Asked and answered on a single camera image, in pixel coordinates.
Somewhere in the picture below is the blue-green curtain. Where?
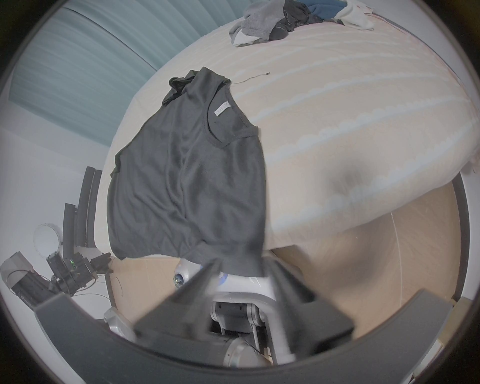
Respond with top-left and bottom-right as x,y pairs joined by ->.
9,0 -> 259,149

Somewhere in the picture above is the bed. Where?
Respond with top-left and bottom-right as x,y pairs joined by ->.
99,11 -> 480,264

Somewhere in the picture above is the black T-shirt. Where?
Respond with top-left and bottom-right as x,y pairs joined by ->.
107,67 -> 268,277

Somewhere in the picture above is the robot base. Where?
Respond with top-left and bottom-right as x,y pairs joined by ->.
103,251 -> 301,369

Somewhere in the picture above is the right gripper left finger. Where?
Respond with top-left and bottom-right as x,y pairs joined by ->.
132,257 -> 223,341

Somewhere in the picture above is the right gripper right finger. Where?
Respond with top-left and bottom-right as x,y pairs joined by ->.
262,257 -> 356,363

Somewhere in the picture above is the pile of clothes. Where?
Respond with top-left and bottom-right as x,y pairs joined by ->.
229,0 -> 376,48

